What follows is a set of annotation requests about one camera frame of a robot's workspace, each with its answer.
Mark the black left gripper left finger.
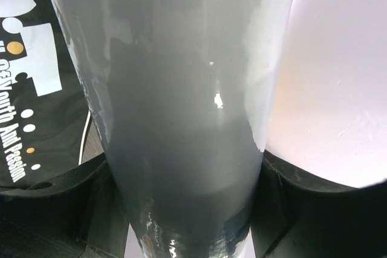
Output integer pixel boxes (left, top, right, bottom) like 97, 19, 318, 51
1, 155, 129, 257

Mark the white shuttlecock tube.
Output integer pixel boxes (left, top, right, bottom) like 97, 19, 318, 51
51, 0, 293, 257

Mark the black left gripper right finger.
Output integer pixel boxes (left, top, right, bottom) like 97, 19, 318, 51
251, 152, 386, 257

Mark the black racket bag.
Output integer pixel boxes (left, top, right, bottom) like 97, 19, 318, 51
1, 0, 91, 189

